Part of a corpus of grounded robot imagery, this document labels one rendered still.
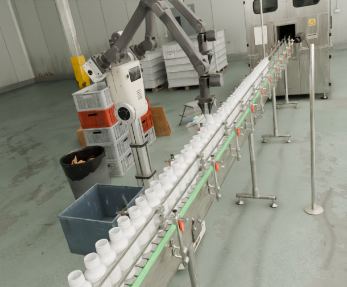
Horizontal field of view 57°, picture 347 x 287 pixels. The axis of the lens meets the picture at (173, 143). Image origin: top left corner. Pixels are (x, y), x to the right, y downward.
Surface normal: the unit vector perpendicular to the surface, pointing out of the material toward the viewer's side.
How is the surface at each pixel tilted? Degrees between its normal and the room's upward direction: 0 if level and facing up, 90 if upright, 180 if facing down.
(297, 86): 90
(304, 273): 0
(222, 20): 90
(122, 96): 101
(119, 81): 90
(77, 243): 90
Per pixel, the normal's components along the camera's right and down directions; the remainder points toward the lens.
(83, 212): 0.91, 0.00
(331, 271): -0.17, -0.92
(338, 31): -0.39, 0.39
